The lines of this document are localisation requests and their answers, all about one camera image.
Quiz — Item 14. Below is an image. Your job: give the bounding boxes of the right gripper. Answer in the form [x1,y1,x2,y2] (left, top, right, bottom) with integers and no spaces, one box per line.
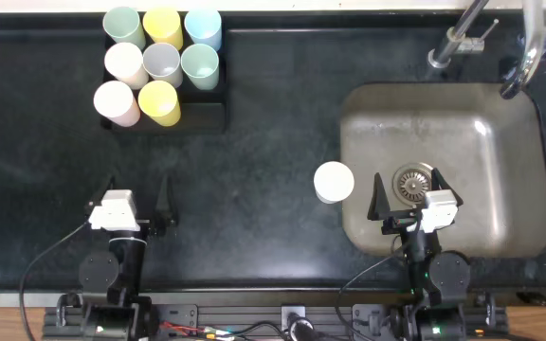
[366,167,464,237]

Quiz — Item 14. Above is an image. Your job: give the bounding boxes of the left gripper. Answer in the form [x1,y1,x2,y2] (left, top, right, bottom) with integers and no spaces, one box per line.
[85,174,179,239]

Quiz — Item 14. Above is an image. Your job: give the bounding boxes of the pink cup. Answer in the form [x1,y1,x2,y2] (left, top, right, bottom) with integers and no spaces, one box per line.
[93,80,141,128]
[103,42,150,91]

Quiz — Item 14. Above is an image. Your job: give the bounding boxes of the yellow cup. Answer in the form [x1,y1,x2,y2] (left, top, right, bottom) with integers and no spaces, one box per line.
[137,80,182,128]
[141,6,184,51]

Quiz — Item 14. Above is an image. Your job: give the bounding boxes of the white cup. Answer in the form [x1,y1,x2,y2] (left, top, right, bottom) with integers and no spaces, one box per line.
[313,160,355,206]

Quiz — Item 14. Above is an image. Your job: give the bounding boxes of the steel sink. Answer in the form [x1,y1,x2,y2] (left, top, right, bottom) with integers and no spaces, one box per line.
[338,82,546,260]

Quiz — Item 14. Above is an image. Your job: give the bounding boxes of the black tray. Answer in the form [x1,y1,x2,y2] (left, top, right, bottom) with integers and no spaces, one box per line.
[100,11,229,135]

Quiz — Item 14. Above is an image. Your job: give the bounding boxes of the grey cup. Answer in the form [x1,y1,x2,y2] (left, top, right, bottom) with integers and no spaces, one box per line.
[142,42,184,89]

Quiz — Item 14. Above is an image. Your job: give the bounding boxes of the green cup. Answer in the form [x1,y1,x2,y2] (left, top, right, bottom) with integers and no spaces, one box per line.
[180,43,221,91]
[102,5,147,50]

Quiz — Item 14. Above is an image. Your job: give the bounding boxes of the steel tap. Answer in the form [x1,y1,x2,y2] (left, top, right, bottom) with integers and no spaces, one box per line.
[427,0,546,100]

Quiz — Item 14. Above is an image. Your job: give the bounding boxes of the blue cup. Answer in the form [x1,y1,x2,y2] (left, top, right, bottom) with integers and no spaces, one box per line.
[183,8,223,52]

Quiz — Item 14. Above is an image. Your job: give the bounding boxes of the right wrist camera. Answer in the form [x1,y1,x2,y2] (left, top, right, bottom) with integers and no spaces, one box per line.
[418,188,460,234]

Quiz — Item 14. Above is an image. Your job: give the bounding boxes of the black cable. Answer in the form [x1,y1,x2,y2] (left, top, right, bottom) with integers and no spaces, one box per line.
[18,220,92,341]
[334,212,424,341]

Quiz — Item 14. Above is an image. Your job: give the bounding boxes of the mounting rail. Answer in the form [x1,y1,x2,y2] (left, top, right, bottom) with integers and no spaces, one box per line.
[40,291,511,341]

